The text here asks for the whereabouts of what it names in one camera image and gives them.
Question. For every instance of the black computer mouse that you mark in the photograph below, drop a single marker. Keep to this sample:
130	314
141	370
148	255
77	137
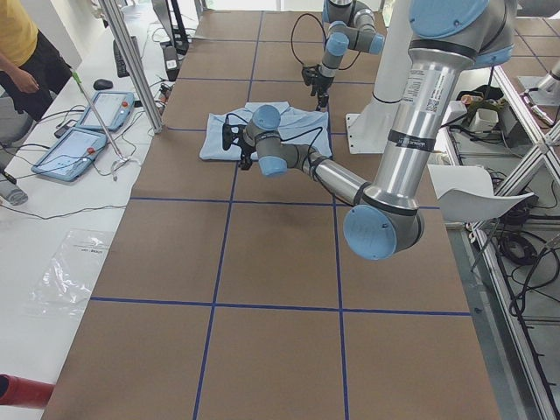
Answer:
102	84

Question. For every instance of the clear plastic bag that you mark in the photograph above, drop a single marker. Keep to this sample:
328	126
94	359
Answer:
70	276

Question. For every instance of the blue teach pendant far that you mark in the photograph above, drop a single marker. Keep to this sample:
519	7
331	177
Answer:
114	108

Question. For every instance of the person in yellow shirt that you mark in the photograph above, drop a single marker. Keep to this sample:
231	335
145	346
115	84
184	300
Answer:
32	68

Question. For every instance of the white chair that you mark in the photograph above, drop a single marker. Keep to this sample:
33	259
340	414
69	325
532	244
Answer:
466	194

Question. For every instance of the reacher grabber stick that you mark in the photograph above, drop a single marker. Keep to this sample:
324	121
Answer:
121	159

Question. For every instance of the black monitor stand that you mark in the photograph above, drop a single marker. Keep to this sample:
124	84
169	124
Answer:
177	46

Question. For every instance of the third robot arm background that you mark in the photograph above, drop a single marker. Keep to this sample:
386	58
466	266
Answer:
541	91

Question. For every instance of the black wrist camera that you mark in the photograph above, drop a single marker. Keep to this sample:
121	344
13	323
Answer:
231	135
309	75

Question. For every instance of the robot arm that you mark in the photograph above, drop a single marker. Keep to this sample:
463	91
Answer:
351	27
448	37

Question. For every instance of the black keyboard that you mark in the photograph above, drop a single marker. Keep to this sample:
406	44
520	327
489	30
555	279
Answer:
120	63

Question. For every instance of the blue teach pendant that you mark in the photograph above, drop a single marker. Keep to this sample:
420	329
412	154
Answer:
75	151
114	108

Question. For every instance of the red cylinder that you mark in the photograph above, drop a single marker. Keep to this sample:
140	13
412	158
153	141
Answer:
25	393

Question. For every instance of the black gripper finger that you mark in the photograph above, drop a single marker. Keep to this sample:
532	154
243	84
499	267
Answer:
245	165
322	101

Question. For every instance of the blue teach pendant near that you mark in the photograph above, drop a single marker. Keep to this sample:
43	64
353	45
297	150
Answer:
75	151

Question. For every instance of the aluminium frame post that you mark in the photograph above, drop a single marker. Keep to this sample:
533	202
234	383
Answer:
132	58

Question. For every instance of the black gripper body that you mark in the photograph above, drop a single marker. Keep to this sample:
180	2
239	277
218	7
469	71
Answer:
319	81
247	154

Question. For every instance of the white central mounting column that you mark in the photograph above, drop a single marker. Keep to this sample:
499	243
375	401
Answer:
368	131

